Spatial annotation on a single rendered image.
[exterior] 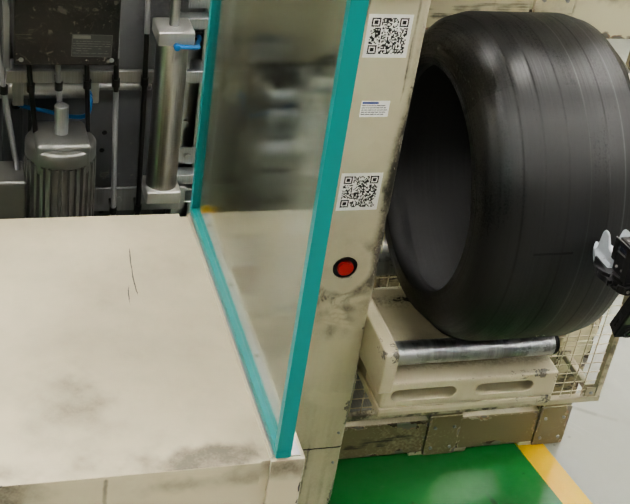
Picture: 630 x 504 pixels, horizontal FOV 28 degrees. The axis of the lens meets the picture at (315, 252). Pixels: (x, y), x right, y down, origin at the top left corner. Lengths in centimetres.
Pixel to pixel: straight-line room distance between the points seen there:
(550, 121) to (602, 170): 12
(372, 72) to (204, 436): 75
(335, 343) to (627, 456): 153
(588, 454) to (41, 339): 225
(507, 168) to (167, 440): 79
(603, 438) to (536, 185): 177
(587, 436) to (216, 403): 224
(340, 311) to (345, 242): 15
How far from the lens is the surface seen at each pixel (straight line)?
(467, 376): 237
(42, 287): 176
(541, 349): 242
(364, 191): 215
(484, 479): 347
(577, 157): 208
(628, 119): 215
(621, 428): 378
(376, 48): 202
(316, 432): 248
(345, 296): 228
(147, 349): 166
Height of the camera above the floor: 231
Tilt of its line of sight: 33 degrees down
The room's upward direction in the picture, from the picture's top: 9 degrees clockwise
